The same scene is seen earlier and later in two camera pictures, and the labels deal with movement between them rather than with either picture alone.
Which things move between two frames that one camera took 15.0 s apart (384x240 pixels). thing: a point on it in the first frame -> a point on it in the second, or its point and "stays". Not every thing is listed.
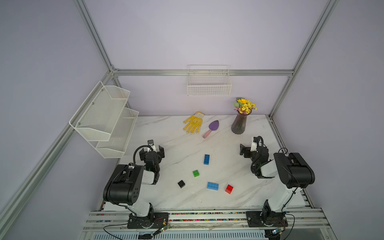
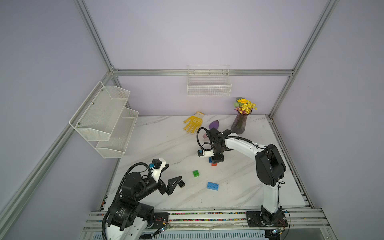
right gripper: (247, 151) -> (218, 159)
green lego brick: (196, 173) stays
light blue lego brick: (212, 186) stays
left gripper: (142, 155) -> (168, 189)
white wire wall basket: (211, 80) stays
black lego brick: (181, 184) stays
